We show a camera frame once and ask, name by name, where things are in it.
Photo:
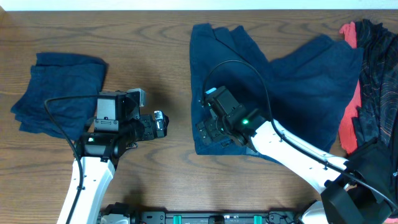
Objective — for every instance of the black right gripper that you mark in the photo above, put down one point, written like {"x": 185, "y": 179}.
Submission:
{"x": 210, "y": 124}

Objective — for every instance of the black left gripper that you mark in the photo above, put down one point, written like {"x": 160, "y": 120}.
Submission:
{"x": 148, "y": 124}

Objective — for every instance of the dark blue denim shorts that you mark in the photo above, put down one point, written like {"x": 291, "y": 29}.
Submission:
{"x": 307, "y": 90}

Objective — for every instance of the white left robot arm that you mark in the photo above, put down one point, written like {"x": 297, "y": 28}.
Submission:
{"x": 97, "y": 155}

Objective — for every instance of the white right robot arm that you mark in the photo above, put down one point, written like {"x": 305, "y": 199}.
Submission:
{"x": 352, "y": 190}

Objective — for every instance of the folded dark blue garment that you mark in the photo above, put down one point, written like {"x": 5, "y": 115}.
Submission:
{"x": 57, "y": 75}

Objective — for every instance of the red cloth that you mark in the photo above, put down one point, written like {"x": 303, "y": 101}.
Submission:
{"x": 346, "y": 131}

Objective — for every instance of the black patterned garment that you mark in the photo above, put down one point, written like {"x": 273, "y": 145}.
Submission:
{"x": 377, "y": 115}

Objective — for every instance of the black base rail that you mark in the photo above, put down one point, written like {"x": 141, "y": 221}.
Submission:
{"x": 124, "y": 213}

